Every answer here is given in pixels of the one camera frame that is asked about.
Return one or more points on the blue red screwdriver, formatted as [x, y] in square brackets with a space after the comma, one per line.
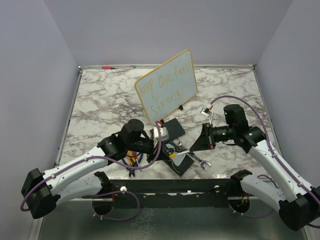
[138, 159]

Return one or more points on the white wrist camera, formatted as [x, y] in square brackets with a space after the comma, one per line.
[161, 133]
[208, 113]

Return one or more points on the yellow marker cap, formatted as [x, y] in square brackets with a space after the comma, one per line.
[171, 156]

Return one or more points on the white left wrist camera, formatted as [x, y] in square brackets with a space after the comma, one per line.
[161, 133]

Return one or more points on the blue handled pliers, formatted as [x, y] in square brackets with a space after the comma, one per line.
[131, 172]

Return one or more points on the black flat box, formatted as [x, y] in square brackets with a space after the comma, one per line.
[174, 128]

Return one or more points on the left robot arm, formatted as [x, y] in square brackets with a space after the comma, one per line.
[42, 191]

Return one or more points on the silver combination wrench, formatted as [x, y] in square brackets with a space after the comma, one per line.
[203, 163]

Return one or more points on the red black marker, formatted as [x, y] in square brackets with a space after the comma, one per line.
[108, 68]

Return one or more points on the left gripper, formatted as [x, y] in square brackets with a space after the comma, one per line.
[153, 153]

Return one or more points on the black grey wire stripper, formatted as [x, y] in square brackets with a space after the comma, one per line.
[180, 159]

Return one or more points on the black front mounting rail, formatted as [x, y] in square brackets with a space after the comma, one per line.
[179, 193]

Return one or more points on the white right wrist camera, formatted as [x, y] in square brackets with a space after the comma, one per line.
[208, 113]

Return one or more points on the yellow utility knife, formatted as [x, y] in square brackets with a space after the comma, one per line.
[131, 157]

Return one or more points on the yellow framed whiteboard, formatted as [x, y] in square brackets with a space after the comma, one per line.
[167, 87]

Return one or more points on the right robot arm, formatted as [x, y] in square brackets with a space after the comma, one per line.
[295, 199]

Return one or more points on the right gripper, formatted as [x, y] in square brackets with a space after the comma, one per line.
[202, 142]

